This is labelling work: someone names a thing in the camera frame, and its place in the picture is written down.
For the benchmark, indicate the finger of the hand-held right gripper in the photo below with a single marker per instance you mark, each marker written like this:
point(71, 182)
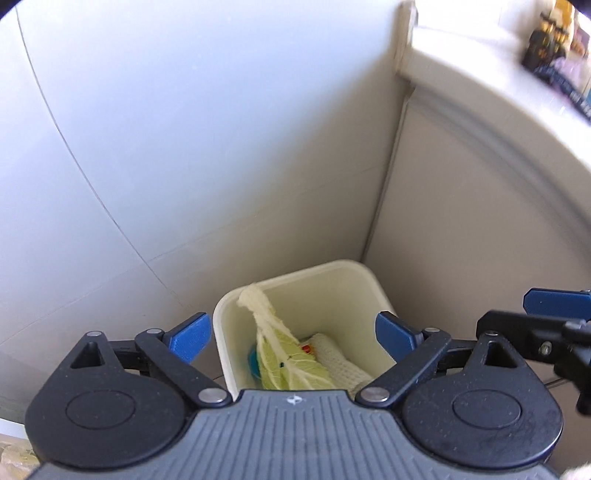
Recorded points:
point(554, 302)

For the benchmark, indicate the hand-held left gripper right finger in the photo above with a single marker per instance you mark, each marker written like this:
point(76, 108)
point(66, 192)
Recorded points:
point(395, 332)

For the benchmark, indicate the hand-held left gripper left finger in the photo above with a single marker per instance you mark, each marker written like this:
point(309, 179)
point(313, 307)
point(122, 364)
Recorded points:
point(189, 339)

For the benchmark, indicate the cream plastic trash bin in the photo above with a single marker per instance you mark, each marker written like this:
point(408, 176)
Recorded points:
point(323, 295)

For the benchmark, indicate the green cabbage leaf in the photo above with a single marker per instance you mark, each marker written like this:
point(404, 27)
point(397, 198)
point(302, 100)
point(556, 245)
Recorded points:
point(277, 344)

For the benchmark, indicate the dark blue packet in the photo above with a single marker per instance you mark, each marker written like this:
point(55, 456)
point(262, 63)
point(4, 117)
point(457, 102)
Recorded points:
point(561, 83)

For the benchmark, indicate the dark bottle with gold cap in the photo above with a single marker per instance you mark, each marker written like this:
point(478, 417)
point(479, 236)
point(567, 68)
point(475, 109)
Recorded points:
point(545, 44)

